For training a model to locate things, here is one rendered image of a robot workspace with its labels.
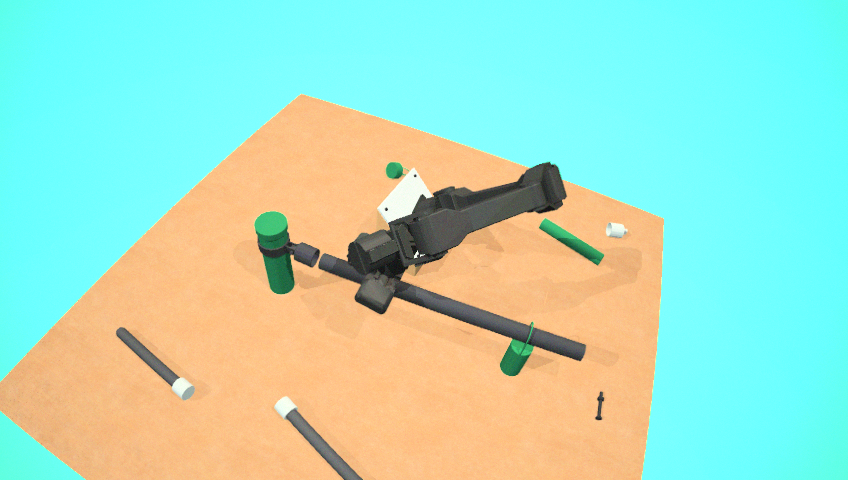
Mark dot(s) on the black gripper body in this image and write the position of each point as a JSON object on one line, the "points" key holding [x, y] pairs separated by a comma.
{"points": [[377, 294]]}

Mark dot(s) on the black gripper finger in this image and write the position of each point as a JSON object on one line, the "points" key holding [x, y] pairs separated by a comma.
{"points": [[368, 276]]}

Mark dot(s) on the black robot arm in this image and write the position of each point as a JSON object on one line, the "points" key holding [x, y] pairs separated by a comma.
{"points": [[441, 222]]}

